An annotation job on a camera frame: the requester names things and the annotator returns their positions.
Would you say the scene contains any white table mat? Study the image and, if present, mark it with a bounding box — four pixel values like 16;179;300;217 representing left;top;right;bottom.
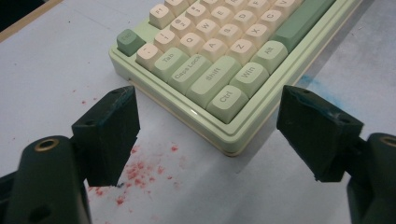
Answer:
0;0;396;224

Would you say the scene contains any green and cream keyboard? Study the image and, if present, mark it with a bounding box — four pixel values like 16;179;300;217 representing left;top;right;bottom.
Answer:
108;0;364;158

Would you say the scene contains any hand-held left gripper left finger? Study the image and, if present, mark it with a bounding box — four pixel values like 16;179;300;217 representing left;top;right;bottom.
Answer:
71;85;141;188

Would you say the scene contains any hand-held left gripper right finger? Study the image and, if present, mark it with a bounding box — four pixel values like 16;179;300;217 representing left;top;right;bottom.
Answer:
276;85;365;183

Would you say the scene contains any wooden table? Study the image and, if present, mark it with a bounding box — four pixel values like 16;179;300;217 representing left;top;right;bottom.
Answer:
0;0;65;44

